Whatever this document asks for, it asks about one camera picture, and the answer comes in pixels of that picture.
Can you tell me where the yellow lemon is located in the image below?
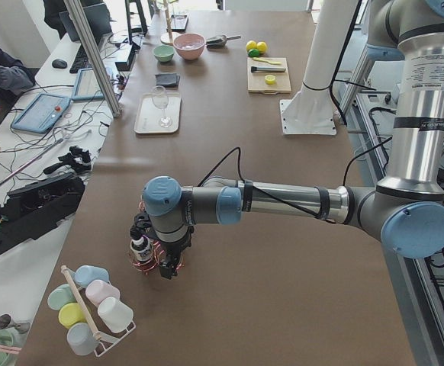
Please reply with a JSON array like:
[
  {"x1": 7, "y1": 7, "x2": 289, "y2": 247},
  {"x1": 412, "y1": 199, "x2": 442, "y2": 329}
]
[{"x1": 246, "y1": 40, "x2": 257, "y2": 52}]

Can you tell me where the white cup rack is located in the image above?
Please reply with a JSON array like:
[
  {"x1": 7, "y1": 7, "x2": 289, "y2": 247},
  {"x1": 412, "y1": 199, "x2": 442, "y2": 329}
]
[{"x1": 61, "y1": 265, "x2": 136, "y2": 358}]

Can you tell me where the wooden cutting board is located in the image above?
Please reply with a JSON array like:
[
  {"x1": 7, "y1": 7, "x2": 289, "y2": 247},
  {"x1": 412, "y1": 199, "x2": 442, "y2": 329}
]
[{"x1": 247, "y1": 57, "x2": 291, "y2": 94}]

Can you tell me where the grey blue cup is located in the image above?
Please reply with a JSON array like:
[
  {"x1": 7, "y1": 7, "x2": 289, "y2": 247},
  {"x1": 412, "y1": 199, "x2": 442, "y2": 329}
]
[{"x1": 66, "y1": 323, "x2": 99, "y2": 356}]

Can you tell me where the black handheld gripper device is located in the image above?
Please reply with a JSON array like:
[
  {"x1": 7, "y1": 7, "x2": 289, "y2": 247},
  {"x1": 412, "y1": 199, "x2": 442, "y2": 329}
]
[{"x1": 43, "y1": 146, "x2": 92, "y2": 175}]

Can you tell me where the pink bowl with ice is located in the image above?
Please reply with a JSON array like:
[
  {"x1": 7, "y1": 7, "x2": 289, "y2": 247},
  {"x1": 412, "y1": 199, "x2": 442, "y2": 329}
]
[{"x1": 173, "y1": 33, "x2": 206, "y2": 61}]

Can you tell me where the black computer mouse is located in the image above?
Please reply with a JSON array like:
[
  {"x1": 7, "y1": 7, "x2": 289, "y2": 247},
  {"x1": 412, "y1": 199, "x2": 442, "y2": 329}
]
[{"x1": 51, "y1": 59, "x2": 68, "y2": 69}]

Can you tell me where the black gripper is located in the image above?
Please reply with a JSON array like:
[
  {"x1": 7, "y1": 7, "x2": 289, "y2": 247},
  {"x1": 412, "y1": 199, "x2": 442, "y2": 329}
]
[{"x1": 156, "y1": 228, "x2": 194, "y2": 278}]

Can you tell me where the green cup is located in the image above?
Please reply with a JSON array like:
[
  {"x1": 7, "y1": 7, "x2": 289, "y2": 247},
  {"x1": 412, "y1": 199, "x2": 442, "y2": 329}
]
[{"x1": 47, "y1": 284, "x2": 76, "y2": 311}]

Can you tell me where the copper wire bottle basket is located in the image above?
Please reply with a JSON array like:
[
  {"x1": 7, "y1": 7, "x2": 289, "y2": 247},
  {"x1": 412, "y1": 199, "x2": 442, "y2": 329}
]
[{"x1": 130, "y1": 201, "x2": 183, "y2": 275}]

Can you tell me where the tea bottle white cap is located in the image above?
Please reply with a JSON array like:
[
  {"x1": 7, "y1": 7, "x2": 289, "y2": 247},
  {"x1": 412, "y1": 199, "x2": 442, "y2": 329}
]
[{"x1": 130, "y1": 236, "x2": 153, "y2": 265}]

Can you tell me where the pink cup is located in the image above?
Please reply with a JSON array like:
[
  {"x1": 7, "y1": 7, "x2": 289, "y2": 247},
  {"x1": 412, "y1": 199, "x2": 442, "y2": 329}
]
[{"x1": 85, "y1": 279, "x2": 121, "y2": 307}]

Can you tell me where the clear wine glass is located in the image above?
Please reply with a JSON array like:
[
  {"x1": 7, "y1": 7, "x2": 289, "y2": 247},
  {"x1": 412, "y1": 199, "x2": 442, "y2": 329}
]
[{"x1": 151, "y1": 85, "x2": 172, "y2": 128}]

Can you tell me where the black keyboard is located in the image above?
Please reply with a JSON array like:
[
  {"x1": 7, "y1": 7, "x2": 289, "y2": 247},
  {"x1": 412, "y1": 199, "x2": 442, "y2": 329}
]
[{"x1": 69, "y1": 45, "x2": 89, "y2": 74}]

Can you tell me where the aluminium frame post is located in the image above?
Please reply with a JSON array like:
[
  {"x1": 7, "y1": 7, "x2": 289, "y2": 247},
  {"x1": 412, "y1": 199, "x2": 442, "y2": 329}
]
[{"x1": 64, "y1": 0, "x2": 121, "y2": 118}]

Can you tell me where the half lemon slice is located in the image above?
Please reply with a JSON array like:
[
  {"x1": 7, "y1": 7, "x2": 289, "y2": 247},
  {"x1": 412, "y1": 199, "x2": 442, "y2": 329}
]
[{"x1": 265, "y1": 75, "x2": 276, "y2": 85}]

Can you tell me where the white cup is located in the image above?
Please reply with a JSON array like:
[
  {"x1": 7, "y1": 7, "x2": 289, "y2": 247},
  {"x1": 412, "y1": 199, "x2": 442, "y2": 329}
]
[{"x1": 97, "y1": 297, "x2": 134, "y2": 333}]

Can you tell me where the green bowl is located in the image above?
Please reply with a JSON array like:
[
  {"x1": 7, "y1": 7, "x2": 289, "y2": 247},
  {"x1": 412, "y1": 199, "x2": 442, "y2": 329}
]
[{"x1": 153, "y1": 44, "x2": 175, "y2": 63}]

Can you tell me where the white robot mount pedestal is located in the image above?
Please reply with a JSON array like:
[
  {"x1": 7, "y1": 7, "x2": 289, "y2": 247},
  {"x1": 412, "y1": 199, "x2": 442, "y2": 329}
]
[{"x1": 280, "y1": 0, "x2": 361, "y2": 136}]

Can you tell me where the grey folded cloth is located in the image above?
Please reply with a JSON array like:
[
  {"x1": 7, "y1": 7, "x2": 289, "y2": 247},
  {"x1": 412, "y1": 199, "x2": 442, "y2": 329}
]
[{"x1": 156, "y1": 73, "x2": 180, "y2": 88}]

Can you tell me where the steel jigger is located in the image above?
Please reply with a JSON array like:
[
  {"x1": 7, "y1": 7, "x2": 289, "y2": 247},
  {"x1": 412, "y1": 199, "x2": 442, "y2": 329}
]
[{"x1": 0, "y1": 313, "x2": 31, "y2": 334}]

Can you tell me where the black small tray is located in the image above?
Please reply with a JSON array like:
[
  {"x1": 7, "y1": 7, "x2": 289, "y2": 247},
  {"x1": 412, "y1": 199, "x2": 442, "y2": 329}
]
[{"x1": 170, "y1": 14, "x2": 188, "y2": 32}]

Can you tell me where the black equipment case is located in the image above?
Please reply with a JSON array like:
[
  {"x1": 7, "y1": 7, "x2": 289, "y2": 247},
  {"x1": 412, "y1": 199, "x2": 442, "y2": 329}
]
[{"x1": 0, "y1": 173, "x2": 85, "y2": 255}]

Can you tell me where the blue teach pendant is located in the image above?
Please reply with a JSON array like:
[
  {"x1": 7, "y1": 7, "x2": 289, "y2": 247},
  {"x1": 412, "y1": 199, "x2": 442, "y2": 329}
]
[
  {"x1": 71, "y1": 68, "x2": 104, "y2": 101},
  {"x1": 11, "y1": 93, "x2": 71, "y2": 133}
]

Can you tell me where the steel muddler black tip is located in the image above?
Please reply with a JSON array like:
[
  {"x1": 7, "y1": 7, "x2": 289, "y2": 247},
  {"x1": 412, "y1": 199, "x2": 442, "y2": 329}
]
[{"x1": 250, "y1": 66, "x2": 286, "y2": 73}]

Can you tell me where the green lime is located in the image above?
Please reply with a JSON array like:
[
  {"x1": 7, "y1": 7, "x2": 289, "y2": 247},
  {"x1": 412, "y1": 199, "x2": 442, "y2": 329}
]
[{"x1": 256, "y1": 41, "x2": 268, "y2": 54}]

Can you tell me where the metal ice scoop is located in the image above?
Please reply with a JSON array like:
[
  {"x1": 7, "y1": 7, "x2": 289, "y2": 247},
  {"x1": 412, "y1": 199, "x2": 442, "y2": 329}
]
[{"x1": 206, "y1": 35, "x2": 242, "y2": 48}]

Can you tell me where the yellow cup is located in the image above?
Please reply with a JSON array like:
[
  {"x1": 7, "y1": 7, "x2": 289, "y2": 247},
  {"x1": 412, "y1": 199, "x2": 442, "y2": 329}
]
[{"x1": 58, "y1": 302, "x2": 86, "y2": 329}]

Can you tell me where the cream rabbit tray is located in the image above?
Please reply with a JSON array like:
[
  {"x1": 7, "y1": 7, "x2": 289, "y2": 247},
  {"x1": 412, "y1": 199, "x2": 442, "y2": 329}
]
[{"x1": 134, "y1": 91, "x2": 182, "y2": 134}]

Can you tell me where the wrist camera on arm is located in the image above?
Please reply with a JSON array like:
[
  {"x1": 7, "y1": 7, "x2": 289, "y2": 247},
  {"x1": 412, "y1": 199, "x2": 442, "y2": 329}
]
[{"x1": 130, "y1": 211, "x2": 156, "y2": 240}]

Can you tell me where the wooden mug tree stand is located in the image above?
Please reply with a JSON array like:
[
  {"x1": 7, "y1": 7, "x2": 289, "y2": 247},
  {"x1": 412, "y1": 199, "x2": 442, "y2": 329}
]
[{"x1": 156, "y1": 0, "x2": 180, "y2": 46}]

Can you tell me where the yellow plastic knife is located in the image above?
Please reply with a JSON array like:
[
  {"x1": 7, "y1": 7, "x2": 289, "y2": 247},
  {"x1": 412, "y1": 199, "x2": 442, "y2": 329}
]
[{"x1": 252, "y1": 57, "x2": 282, "y2": 66}]

